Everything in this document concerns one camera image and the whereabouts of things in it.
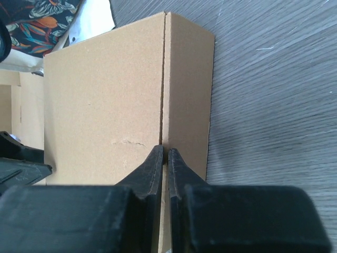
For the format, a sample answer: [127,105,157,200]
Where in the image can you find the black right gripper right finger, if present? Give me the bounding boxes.
[168,149,332,252]

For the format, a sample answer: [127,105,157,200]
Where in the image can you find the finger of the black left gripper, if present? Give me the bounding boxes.
[1,131,52,194]

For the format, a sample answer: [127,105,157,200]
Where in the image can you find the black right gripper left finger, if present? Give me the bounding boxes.
[1,145,164,252]

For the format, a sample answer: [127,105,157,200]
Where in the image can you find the brown cardboard box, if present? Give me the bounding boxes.
[44,12,215,252]

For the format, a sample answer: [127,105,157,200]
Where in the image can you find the spare cardboard blank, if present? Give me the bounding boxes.
[1,70,44,149]

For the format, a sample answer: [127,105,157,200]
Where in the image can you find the beige canvas tote bag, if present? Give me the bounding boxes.
[1,1,82,72]

